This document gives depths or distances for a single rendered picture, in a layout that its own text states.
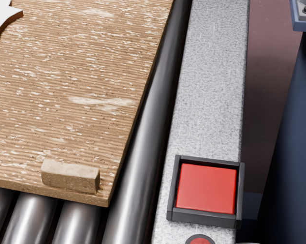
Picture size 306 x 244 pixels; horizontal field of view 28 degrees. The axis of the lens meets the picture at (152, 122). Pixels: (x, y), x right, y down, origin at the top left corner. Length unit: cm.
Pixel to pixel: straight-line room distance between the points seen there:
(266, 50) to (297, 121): 108
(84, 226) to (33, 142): 12
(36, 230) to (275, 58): 173
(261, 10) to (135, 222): 192
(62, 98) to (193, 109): 16
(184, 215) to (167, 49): 27
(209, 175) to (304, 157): 65
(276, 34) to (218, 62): 158
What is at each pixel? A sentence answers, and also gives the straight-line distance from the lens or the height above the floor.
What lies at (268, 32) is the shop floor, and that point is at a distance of 238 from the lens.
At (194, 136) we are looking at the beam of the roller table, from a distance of 70.
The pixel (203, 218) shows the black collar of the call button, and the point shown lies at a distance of 62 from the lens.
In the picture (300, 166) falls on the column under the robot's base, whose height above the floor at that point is 46.
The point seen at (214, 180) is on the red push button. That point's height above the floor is 93.
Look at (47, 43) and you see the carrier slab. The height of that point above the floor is 94.
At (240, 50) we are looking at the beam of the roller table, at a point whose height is 92.
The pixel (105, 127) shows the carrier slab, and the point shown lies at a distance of 68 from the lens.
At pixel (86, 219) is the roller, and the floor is 92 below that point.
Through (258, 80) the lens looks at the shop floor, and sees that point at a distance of 216.
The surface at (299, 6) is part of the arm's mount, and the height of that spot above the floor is 88.
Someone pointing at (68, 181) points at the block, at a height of 95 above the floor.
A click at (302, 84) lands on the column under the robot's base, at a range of 118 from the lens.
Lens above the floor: 144
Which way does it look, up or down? 46 degrees down
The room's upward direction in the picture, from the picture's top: 1 degrees clockwise
